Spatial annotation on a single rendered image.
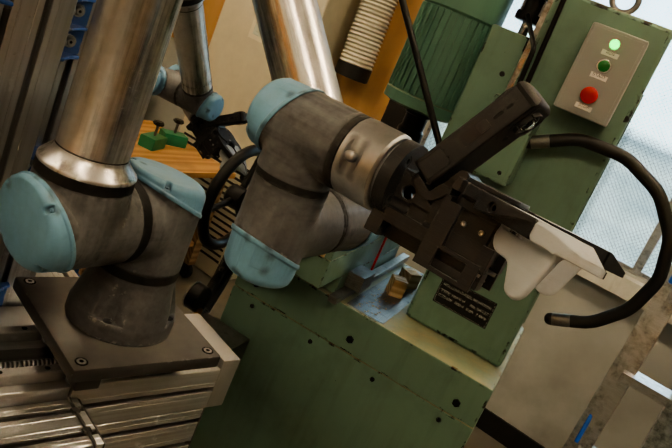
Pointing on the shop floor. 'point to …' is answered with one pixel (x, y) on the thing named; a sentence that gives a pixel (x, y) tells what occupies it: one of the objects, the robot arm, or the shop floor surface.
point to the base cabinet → (314, 394)
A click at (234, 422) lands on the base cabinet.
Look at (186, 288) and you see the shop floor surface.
